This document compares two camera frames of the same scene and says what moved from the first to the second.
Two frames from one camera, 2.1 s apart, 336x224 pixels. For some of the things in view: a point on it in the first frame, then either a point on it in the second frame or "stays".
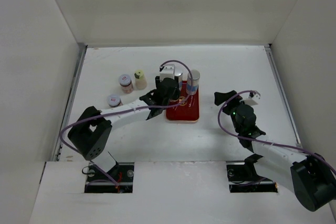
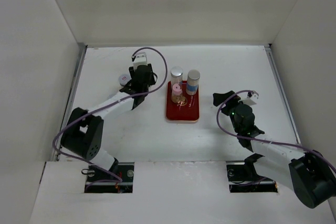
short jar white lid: [125, 80] stays
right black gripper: [218, 96] stays
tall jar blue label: [196, 76] stays
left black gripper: [175, 95] -> [151, 83]
